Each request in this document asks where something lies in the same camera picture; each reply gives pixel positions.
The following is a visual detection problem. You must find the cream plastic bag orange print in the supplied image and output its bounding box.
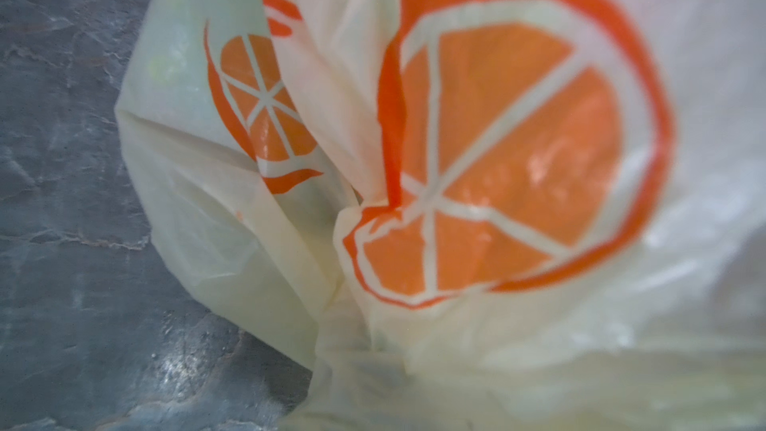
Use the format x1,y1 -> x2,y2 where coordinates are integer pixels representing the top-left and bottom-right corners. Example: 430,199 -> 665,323
116,0 -> 765,430

